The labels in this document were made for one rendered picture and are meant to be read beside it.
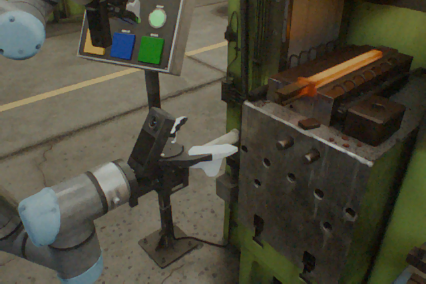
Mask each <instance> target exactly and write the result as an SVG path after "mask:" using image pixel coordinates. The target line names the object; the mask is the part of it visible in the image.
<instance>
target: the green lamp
mask: <svg viewBox="0 0 426 284"><path fill-rule="evenodd" d="M163 20H164V14H163V12H162V11H155V12H154V13H153V14H152V16H151V21H150V22H151V23H152V24H153V25H154V26H159V25H160V24H161V23H162V22H163Z"/></svg>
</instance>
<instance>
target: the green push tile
mask: <svg viewBox="0 0 426 284"><path fill-rule="evenodd" d="M164 41H165V40H164V39H157V38H152V37H142V38H141V42H140V48H139V52H138V59H137V61H138V62H142V63H148V64H153V65H160V62H161V58H162V51H163V47H164Z"/></svg>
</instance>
